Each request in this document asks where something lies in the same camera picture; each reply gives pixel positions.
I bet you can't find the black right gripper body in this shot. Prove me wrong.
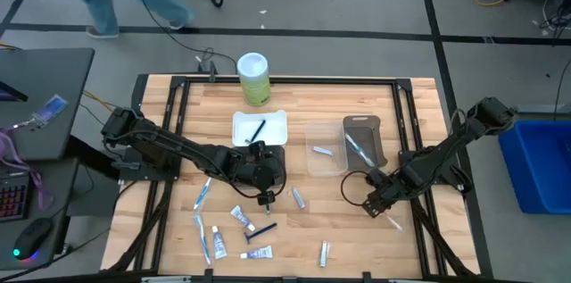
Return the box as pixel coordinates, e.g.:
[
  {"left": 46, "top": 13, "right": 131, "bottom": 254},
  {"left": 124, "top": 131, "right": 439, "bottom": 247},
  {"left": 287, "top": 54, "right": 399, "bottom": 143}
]
[{"left": 368, "top": 171, "right": 405, "bottom": 206}]

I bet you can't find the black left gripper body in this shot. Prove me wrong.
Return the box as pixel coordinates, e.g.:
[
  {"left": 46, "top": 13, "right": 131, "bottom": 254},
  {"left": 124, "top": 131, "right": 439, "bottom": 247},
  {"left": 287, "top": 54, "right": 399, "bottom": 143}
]
[{"left": 247, "top": 156, "right": 286, "bottom": 193}]

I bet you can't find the dark blue disposable razor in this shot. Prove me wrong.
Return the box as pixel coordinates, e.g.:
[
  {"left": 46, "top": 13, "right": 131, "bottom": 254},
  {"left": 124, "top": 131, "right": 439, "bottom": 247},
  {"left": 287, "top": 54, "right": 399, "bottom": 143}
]
[{"left": 243, "top": 222, "right": 278, "bottom": 246}]

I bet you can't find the black disposable razor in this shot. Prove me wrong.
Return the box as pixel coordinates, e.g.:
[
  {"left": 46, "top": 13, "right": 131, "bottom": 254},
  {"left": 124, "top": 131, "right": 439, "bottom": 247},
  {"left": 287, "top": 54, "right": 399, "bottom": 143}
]
[{"left": 244, "top": 119, "right": 268, "bottom": 145}]

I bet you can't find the frosted plastic storage bin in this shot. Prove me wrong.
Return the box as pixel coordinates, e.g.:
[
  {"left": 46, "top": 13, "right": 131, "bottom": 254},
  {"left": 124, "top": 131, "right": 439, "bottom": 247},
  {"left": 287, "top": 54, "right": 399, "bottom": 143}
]
[{"left": 231, "top": 109, "right": 289, "bottom": 148}]

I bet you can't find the grey plastic storage bin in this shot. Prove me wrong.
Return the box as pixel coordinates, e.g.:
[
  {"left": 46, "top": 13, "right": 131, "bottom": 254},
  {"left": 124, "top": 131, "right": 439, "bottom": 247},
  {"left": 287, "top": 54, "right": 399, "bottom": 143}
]
[{"left": 342, "top": 114, "right": 388, "bottom": 173}]

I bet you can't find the clear plastic storage bin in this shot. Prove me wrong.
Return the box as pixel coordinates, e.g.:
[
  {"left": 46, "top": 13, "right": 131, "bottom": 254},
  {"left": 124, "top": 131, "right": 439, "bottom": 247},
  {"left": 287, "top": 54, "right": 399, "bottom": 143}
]
[{"left": 304, "top": 119, "right": 350, "bottom": 178}]

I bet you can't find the green disinfecting wipes canister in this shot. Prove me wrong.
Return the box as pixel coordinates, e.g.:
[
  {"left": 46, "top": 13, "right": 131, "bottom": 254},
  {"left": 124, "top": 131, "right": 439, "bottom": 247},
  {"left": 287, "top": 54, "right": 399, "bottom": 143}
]
[{"left": 236, "top": 52, "right": 272, "bottom": 108}]

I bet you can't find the blue plastic crate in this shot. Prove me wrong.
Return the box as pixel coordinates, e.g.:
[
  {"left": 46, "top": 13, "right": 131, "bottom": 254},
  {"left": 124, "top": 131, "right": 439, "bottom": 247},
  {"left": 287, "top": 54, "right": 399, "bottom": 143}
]
[{"left": 498, "top": 120, "right": 571, "bottom": 215}]

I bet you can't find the blue id badge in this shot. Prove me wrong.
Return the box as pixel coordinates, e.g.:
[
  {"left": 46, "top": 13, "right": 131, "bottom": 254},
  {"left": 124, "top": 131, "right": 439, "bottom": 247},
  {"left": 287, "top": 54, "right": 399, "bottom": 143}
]
[{"left": 30, "top": 94, "right": 70, "bottom": 126}]

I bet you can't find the black computer mouse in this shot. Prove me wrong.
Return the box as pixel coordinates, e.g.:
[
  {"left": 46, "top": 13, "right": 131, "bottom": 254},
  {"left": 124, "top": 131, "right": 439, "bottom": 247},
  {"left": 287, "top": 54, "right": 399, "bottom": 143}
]
[{"left": 12, "top": 217, "right": 54, "bottom": 262}]

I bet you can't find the black desk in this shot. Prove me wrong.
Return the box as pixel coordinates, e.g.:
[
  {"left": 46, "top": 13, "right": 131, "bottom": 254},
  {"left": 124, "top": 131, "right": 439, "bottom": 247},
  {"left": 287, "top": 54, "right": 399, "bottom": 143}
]
[{"left": 0, "top": 47, "right": 96, "bottom": 271}]

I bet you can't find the backlit keyboard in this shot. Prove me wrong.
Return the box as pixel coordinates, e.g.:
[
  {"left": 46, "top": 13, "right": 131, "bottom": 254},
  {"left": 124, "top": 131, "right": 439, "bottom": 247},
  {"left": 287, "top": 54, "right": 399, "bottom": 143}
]
[{"left": 0, "top": 171, "right": 32, "bottom": 224}]

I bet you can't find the dark screen edge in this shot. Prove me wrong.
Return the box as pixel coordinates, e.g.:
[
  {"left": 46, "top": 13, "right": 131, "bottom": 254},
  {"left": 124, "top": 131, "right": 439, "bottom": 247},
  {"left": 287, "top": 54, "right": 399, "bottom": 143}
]
[{"left": 0, "top": 79, "right": 29, "bottom": 104}]

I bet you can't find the black looped camera cable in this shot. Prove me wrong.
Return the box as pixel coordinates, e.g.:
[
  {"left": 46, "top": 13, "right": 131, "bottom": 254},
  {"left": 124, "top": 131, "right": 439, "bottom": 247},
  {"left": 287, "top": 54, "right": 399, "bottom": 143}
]
[
  {"left": 231, "top": 157, "right": 287, "bottom": 200},
  {"left": 341, "top": 170, "right": 371, "bottom": 207}
]

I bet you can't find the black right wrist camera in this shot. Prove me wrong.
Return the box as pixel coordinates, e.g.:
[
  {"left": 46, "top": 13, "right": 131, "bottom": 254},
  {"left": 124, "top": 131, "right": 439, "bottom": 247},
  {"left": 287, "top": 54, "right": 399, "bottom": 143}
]
[{"left": 366, "top": 167, "right": 387, "bottom": 186}]

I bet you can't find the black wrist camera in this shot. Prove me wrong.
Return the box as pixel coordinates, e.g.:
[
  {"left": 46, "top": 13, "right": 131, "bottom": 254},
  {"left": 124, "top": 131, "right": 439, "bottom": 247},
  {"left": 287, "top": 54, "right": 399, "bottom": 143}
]
[
  {"left": 248, "top": 139, "right": 269, "bottom": 158},
  {"left": 366, "top": 167, "right": 387, "bottom": 186}
]

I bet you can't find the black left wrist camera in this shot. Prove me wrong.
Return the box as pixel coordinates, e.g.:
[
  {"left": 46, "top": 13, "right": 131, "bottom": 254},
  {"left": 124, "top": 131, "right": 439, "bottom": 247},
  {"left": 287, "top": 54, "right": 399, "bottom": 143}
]
[{"left": 248, "top": 139, "right": 269, "bottom": 158}]

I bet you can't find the black aluminium table frame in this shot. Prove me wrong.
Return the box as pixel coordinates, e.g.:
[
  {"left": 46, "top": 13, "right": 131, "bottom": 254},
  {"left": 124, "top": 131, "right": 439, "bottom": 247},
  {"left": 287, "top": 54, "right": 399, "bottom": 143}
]
[{"left": 104, "top": 74, "right": 483, "bottom": 278}]

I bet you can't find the long black floor cable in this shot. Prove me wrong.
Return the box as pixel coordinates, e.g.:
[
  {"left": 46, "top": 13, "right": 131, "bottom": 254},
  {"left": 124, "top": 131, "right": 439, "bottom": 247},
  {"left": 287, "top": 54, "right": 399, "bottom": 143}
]
[{"left": 127, "top": 0, "right": 238, "bottom": 75}]

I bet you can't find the yellow wire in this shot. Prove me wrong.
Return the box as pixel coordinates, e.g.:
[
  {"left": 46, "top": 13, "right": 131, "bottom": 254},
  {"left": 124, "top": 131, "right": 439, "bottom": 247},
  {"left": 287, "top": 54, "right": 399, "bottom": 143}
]
[{"left": 82, "top": 89, "right": 118, "bottom": 113}]

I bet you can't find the black cable tangle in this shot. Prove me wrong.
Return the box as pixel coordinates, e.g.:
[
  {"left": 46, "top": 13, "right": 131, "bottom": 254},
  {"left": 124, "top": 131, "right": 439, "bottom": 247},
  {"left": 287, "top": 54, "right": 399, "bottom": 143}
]
[{"left": 537, "top": 0, "right": 571, "bottom": 47}]

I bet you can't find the purple lanyard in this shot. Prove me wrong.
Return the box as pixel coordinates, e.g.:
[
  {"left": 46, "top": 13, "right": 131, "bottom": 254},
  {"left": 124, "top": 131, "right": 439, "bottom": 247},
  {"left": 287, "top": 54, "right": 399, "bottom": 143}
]
[{"left": 0, "top": 124, "right": 55, "bottom": 212}]

